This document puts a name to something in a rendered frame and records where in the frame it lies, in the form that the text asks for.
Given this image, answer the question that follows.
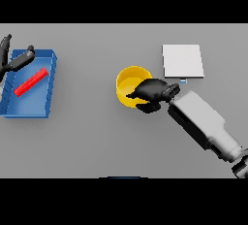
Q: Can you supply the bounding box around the red beaker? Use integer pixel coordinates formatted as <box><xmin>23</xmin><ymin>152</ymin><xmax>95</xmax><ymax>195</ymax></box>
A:
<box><xmin>13</xmin><ymin>67</ymin><xmax>49</xmax><ymax>98</ymax></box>

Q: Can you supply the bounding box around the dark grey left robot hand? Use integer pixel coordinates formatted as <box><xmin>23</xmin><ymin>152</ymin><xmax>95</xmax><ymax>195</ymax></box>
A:
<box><xmin>0</xmin><ymin>34</ymin><xmax>36</xmax><ymax>83</ymax></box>

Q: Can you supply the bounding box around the yellow bowl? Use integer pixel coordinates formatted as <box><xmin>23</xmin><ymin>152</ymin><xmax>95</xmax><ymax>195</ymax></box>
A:
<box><xmin>115</xmin><ymin>65</ymin><xmax>153</xmax><ymax>109</ymax></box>

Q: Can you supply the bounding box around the blue tray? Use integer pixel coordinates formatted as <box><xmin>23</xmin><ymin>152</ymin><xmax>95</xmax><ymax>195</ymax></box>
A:
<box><xmin>0</xmin><ymin>48</ymin><xmax>58</xmax><ymax>119</ymax></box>

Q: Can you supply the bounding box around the flat pale square scale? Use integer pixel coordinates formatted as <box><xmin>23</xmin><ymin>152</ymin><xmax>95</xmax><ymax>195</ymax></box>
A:
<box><xmin>162</xmin><ymin>44</ymin><xmax>205</xmax><ymax>84</ymax></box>

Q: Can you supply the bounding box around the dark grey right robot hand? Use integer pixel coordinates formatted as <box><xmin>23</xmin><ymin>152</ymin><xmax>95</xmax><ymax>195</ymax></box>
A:
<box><xmin>125</xmin><ymin>78</ymin><xmax>181</xmax><ymax>114</ymax></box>

